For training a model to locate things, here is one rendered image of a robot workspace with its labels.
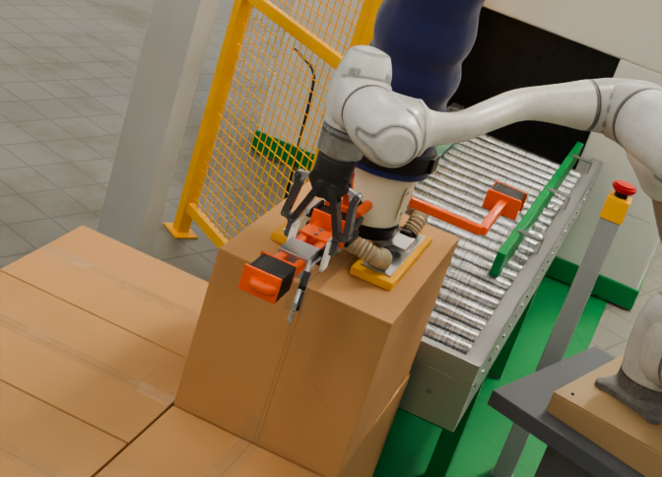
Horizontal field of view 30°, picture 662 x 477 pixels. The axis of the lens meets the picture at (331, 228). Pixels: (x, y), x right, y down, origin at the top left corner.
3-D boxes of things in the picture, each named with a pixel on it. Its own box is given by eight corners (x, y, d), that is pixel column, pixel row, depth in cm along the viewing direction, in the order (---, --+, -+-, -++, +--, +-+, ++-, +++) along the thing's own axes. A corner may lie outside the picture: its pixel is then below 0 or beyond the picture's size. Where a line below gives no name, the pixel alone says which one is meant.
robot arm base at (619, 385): (710, 406, 286) (718, 385, 284) (654, 426, 272) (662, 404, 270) (648, 367, 298) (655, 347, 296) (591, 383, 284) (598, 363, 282)
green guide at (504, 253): (570, 159, 535) (577, 140, 532) (593, 168, 533) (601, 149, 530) (488, 274, 391) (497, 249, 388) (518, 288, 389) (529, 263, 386)
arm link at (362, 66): (313, 110, 232) (331, 138, 221) (337, 33, 226) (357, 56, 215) (365, 120, 236) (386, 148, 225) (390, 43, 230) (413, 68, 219)
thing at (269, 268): (255, 273, 229) (262, 249, 227) (291, 289, 227) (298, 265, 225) (236, 288, 221) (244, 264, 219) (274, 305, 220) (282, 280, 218)
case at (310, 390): (271, 310, 328) (313, 176, 313) (409, 372, 320) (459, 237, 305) (172, 405, 274) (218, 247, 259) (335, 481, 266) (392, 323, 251)
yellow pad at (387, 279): (392, 229, 296) (399, 210, 295) (430, 244, 294) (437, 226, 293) (348, 274, 266) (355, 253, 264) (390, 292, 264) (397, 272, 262)
